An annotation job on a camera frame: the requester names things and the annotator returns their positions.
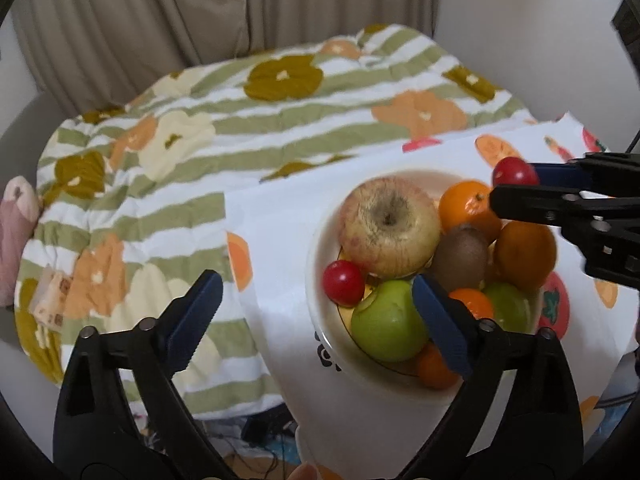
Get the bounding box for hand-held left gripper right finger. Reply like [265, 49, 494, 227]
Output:
[400, 274, 586, 480]

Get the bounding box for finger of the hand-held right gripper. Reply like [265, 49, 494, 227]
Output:
[527, 152, 640, 191]
[489, 185, 601, 226]

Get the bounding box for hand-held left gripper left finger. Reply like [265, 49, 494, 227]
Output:
[52, 269, 236, 480]

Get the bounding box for small mandarin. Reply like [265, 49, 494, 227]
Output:
[448, 288, 494, 321]
[415, 342, 463, 391]

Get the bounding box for red cherry tomato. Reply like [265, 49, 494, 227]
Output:
[323, 260, 366, 307]
[492, 156, 541, 188]

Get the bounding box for large orange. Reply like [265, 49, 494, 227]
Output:
[494, 221, 557, 291]

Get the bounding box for large green apple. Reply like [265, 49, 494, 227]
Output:
[351, 280, 431, 364]

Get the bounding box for small green apple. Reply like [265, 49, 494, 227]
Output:
[482, 282, 532, 333]

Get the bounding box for cream ceramic bowl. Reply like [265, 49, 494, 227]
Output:
[305, 169, 546, 406]

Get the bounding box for brown kiwi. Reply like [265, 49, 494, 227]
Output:
[431, 225, 490, 292]

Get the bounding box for orange with stem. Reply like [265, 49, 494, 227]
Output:
[439, 180, 502, 241]

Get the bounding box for yellow-red apple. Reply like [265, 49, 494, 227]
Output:
[339, 176, 442, 279]

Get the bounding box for white fruit-print tablecloth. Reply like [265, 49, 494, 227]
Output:
[222, 112, 640, 480]

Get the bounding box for small printed packet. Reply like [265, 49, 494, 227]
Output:
[34, 266, 76, 333]

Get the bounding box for pink plush toy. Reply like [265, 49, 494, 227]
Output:
[0, 176, 42, 308]

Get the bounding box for green striped floral blanket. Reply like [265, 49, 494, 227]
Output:
[14, 24, 538, 418]

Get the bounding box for beige curtain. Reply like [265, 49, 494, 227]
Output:
[10, 0, 441, 116]

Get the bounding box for black cables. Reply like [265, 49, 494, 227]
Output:
[135, 405, 301, 480]

